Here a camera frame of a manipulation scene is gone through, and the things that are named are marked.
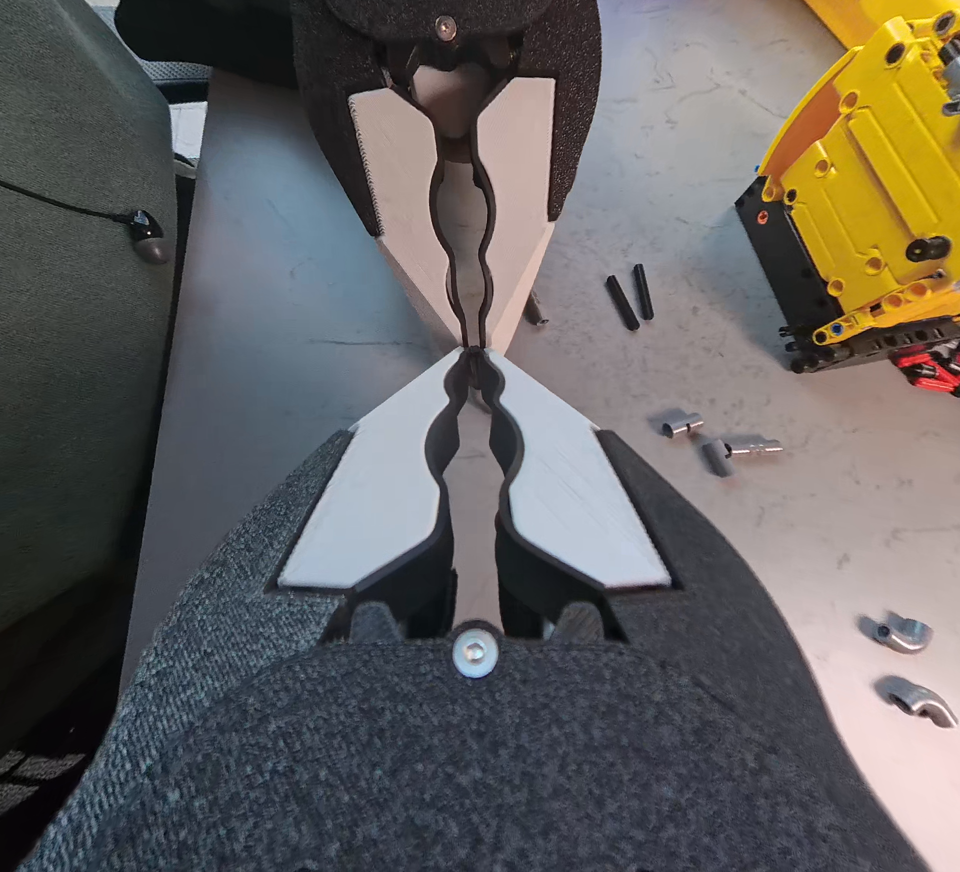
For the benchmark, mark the black mesh office chair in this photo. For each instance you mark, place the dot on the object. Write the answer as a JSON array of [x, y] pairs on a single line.
[[176, 73]]

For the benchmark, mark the pile of black red pins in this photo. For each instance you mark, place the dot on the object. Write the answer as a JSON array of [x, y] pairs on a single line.
[[930, 373]]

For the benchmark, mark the yellow lego robot model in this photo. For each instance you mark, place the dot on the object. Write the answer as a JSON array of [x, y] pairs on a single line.
[[847, 174]]

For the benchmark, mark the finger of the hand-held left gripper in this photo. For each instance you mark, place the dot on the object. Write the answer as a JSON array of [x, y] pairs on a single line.
[[525, 159], [397, 159]]

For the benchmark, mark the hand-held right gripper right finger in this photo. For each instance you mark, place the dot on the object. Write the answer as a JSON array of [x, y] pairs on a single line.
[[592, 512]]

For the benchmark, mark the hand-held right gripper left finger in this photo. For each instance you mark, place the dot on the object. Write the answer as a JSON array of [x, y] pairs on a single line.
[[360, 512]]

